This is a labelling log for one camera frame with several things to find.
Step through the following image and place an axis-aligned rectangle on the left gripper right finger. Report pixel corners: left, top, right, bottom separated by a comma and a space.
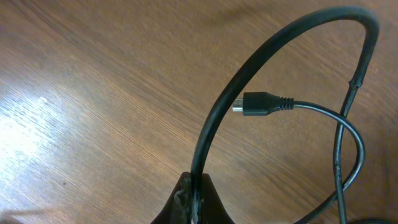
198, 174, 234, 224

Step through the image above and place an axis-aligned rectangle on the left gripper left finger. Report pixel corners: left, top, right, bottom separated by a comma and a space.
151, 172, 192, 224

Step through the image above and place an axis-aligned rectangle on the black usb cable silver plug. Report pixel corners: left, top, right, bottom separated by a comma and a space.
232, 92, 365, 223

